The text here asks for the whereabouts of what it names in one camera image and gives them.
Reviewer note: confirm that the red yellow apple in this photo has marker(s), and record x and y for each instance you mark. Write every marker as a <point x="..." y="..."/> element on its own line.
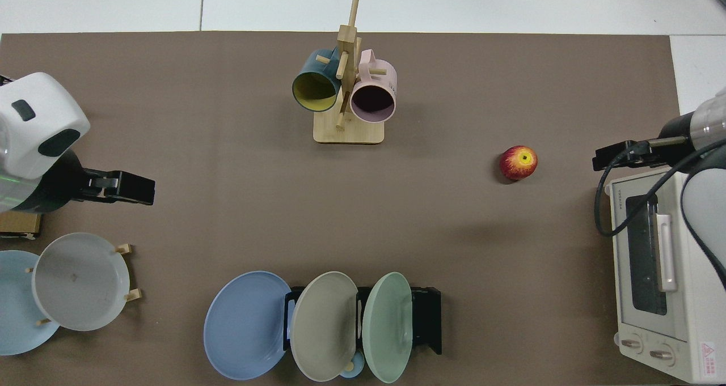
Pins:
<point x="519" y="162"/>

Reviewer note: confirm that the grey plate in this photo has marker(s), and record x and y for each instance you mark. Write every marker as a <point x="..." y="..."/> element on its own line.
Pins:
<point x="79" y="281"/>

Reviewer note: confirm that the wooden plate rack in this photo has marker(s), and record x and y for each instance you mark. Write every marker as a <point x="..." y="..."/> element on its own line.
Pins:
<point x="135" y="295"/>

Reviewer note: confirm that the light blue plate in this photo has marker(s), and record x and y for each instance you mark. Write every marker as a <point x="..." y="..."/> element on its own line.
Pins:
<point x="17" y="306"/>

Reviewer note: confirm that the beige plate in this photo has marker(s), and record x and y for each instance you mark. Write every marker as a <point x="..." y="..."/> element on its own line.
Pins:
<point x="323" y="326"/>

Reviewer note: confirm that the black dish rack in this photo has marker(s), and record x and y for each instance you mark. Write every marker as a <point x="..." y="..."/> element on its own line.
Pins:
<point x="426" y="318"/>

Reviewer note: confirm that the pale green plate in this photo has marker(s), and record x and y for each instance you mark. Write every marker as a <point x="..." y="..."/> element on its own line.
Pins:
<point x="385" y="326"/>

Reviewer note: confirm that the brown table cloth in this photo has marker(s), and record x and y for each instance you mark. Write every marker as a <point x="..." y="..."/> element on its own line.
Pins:
<point x="227" y="176"/>

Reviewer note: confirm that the pale toaster oven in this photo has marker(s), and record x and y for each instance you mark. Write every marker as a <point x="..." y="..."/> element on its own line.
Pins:
<point x="692" y="318"/>

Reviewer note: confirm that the teal cup yellow inside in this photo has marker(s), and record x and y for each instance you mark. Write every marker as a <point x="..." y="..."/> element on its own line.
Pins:
<point x="315" y="88"/>

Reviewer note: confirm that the wooden cup stand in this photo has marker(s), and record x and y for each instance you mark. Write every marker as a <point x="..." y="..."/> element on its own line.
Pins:
<point x="349" y="131"/>

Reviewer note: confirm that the pink cup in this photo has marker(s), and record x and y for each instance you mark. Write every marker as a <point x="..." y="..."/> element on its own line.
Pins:
<point x="371" y="100"/>

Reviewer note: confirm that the small blue round thing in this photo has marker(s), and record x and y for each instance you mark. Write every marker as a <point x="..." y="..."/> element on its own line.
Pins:
<point x="354" y="370"/>

